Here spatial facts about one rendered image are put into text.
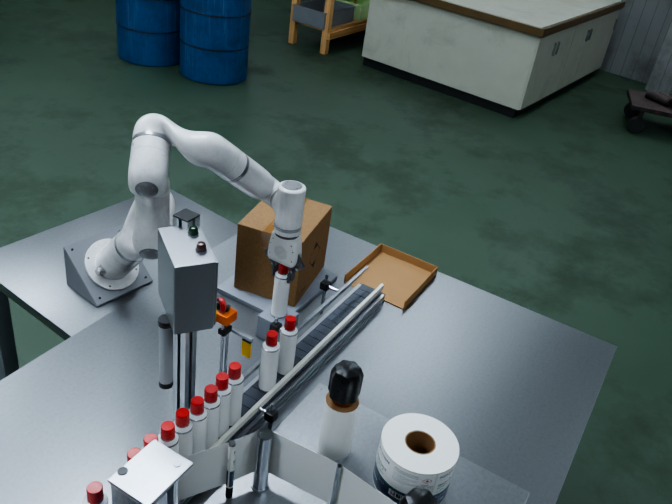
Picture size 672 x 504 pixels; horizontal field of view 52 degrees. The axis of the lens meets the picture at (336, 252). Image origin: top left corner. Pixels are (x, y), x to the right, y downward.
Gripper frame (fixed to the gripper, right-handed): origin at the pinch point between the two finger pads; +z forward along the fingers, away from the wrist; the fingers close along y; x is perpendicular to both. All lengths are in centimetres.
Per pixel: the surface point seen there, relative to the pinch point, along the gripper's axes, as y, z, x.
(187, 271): 12, -38, -60
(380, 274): 11, 25, 56
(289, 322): 15.4, 0.2, -19.1
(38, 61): -457, 107, 272
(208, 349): -12.8, 25.4, -20.0
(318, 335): 14.0, 20.4, 3.5
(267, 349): 15.0, 4.1, -28.9
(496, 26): -102, 27, 516
